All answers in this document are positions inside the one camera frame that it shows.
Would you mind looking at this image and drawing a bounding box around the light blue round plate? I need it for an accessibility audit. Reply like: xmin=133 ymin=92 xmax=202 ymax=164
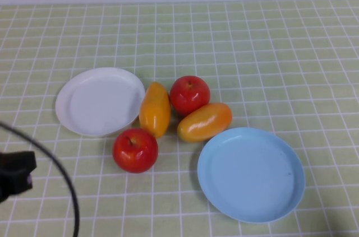
xmin=197 ymin=127 xmax=306 ymax=224

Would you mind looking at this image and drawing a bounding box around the black left camera cable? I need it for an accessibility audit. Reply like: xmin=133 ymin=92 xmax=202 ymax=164
xmin=0 ymin=121 xmax=81 ymax=237

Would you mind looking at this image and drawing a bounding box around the red apple short yellowish stem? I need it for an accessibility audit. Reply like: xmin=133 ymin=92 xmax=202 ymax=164
xmin=169 ymin=75 xmax=211 ymax=117

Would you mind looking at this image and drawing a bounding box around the orange rounded mango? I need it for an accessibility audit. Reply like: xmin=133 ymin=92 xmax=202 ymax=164
xmin=177 ymin=102 xmax=233 ymax=143

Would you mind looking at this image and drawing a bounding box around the yellow pointed mango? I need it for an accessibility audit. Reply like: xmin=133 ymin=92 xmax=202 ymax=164
xmin=139 ymin=81 xmax=172 ymax=139

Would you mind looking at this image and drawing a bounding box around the green checked tablecloth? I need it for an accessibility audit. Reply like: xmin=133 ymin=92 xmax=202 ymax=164
xmin=0 ymin=0 xmax=359 ymax=237

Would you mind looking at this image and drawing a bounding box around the white round plate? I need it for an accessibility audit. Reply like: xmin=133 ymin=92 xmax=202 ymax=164
xmin=55 ymin=67 xmax=146 ymax=137

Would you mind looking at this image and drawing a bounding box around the red apple long dark stem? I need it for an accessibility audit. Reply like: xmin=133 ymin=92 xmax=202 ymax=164
xmin=112 ymin=128 xmax=159 ymax=174

